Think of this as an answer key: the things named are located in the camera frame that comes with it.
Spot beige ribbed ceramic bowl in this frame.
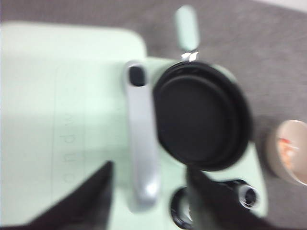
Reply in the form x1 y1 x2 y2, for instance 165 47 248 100
265 120 307 186

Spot orange shrimp pieces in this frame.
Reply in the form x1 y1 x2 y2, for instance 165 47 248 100
278 138 299 170

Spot left silver control knob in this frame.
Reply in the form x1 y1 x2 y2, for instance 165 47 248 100
170 187 193 230

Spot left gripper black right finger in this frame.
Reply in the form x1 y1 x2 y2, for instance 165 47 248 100
186 166 294 230

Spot black round frying pan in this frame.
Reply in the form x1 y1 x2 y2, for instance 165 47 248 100
153 5 252 171

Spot right silver control knob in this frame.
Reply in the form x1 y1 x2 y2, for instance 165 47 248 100
236 184 259 210

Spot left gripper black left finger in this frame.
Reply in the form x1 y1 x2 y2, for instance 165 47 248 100
1 161 114 230

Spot silver control knob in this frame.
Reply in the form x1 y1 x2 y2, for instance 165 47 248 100
236 184 259 210
170 187 193 230

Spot breakfast maker hinged lid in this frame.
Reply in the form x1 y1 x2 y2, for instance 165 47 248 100
0 22 163 230

